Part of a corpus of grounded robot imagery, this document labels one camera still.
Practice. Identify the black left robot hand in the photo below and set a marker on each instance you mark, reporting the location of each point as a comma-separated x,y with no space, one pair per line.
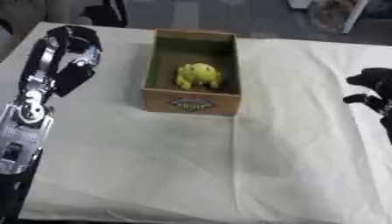
74,75

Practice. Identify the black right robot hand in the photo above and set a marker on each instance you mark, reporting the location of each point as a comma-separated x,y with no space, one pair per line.
376,80

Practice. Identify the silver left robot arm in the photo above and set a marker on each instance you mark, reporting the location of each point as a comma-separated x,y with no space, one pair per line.
24,125

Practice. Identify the tan cardboard box green inside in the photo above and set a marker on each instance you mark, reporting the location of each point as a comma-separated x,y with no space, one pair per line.
191,87

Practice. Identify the black chair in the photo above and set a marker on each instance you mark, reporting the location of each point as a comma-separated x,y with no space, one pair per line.
106,13

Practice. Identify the white stand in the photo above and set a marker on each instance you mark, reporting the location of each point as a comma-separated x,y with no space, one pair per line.
337,14

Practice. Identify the yellow soft toy frog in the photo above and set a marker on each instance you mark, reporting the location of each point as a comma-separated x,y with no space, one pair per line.
198,75

